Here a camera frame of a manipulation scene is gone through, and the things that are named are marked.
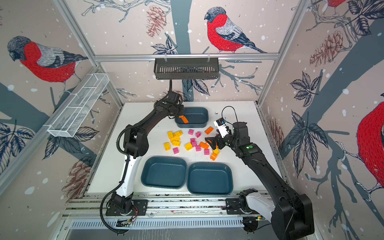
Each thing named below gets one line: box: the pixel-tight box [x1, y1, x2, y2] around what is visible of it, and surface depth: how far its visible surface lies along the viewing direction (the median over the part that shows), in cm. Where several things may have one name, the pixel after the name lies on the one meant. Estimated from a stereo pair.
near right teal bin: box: [186, 162, 234, 196], surface depth 83 cm
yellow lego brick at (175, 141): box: [170, 136, 181, 147], surface depth 99 cm
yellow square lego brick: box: [184, 142, 193, 151], surface depth 97 cm
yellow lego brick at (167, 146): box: [164, 142, 171, 151], surface depth 97 cm
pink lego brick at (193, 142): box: [190, 138, 197, 147], surface depth 97 cm
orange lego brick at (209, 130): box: [204, 126, 214, 135], surface depth 106 cm
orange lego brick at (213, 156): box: [210, 152, 218, 161], surface depth 92 cm
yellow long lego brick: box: [172, 130, 183, 138], surface depth 103 cm
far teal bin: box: [174, 106, 209, 128], surface depth 112 cm
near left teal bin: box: [141, 156, 188, 189], surface depth 86 cm
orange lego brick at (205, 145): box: [199, 141, 210, 150], surface depth 97 cm
